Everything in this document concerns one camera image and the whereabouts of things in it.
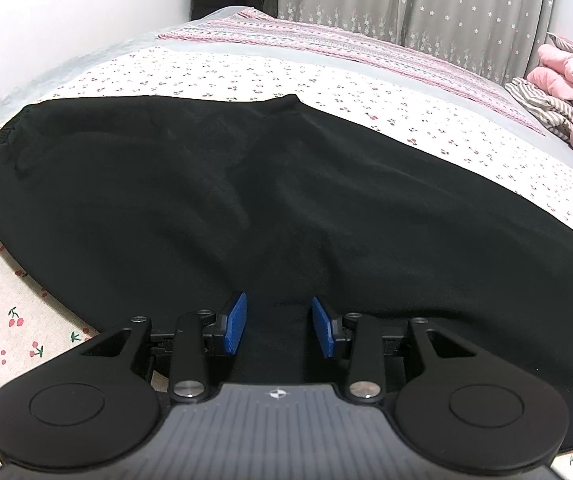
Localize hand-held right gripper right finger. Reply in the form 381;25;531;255
311;296;472;405

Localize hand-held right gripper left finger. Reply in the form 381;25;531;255
81;292;248;405

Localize black pants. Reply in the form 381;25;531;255
0;92;573;453

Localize light grey bed sheet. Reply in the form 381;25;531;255
0;7;573;181

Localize cherry print bed sheet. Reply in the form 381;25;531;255
0;45;573;480

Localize pink striped blanket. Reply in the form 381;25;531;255
159;7;547;136

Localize striped garment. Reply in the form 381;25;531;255
505;77;573;138

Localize grey star print curtain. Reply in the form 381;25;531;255
261;0;560;86

